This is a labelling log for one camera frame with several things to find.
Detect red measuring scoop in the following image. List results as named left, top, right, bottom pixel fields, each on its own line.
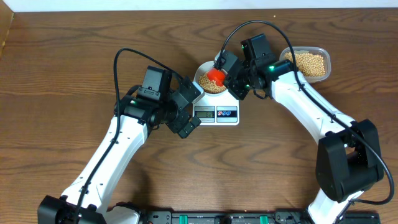
left=207, top=68, right=226, bottom=86

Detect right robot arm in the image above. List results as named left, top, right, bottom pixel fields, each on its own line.
left=215, top=34, right=390, bottom=223

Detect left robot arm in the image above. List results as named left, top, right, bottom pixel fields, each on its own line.
left=37, top=66, right=204, bottom=223

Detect grey bowl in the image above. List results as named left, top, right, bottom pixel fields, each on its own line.
left=194, top=61, right=229, bottom=97

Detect soybeans in bowl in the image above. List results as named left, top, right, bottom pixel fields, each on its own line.
left=198, top=73, right=226, bottom=94

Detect white digital kitchen scale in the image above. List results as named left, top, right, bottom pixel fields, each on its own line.
left=193, top=93, right=239, bottom=126

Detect clear plastic container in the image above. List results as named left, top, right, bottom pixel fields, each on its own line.
left=293, top=47, right=331, bottom=83

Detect black mounting rail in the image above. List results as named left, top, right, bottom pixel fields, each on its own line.
left=136, top=210, right=381, bottom=224

